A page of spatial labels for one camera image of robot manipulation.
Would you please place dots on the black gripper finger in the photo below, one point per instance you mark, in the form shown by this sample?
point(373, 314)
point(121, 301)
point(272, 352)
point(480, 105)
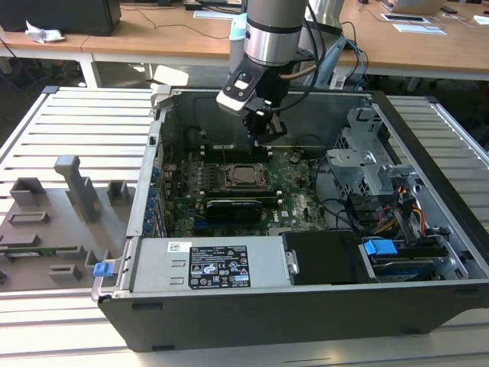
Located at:
point(276, 129)
point(255, 126)

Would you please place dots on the silver CPU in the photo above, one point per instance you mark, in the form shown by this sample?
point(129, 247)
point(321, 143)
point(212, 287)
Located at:
point(244, 176)

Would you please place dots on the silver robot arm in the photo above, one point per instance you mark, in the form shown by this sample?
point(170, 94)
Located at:
point(271, 42)

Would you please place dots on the black RAM slot bank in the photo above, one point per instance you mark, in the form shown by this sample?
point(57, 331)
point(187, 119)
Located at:
point(229, 154)
point(244, 193)

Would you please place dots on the CPU socket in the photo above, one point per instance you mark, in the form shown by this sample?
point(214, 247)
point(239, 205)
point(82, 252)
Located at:
point(228, 186)

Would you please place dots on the blue expansion slot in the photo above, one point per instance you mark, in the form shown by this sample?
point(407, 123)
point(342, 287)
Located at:
point(200, 227)

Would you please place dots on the round coin battery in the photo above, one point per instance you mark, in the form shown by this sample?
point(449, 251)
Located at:
point(295, 157)

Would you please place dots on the small white box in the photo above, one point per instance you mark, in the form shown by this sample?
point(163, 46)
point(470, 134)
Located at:
point(338, 81)

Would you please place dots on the green motherboard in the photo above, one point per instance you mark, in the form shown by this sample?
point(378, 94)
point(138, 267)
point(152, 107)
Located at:
point(294, 206)

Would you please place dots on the metal drive cage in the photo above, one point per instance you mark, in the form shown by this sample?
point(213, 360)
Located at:
point(347, 164)

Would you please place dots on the black graphics card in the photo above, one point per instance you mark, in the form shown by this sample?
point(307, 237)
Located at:
point(233, 210)

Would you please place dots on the white paper sheet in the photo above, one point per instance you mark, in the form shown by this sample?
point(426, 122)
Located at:
point(214, 14)
point(482, 20)
point(418, 29)

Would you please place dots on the wooden desk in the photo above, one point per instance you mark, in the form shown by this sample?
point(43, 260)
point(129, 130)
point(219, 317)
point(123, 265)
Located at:
point(46, 47)
point(191, 42)

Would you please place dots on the black plastic shroud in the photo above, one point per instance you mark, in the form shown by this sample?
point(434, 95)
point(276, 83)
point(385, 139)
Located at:
point(324, 256)

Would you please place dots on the hard disk in blue carrier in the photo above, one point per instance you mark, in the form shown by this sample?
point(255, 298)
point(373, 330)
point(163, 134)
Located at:
point(378, 246)

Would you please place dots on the silver laptop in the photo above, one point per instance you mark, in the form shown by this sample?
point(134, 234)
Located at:
point(412, 5)

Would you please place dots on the silver power supply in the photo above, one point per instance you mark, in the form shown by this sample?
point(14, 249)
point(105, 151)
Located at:
point(160, 267)

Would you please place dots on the black remote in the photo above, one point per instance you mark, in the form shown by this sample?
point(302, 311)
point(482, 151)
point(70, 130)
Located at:
point(449, 9)

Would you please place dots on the black open PC case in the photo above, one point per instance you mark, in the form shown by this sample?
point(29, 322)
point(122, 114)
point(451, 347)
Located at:
point(267, 317)

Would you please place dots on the blue case latch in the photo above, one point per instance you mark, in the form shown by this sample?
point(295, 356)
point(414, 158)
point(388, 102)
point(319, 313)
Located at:
point(103, 269)

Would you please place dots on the grey parts rack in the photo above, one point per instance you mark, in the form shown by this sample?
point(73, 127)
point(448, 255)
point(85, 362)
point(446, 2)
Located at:
point(57, 237)

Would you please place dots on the black computer tower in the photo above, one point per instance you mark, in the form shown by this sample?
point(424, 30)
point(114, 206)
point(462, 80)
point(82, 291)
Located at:
point(57, 15)

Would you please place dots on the crumpled white paper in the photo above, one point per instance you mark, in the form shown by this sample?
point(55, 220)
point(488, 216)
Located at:
point(44, 33)

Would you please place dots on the green RAM stick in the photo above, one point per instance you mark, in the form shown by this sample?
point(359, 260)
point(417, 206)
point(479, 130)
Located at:
point(38, 250)

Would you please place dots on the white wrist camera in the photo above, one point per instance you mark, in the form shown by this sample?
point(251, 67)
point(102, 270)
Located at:
point(238, 91)

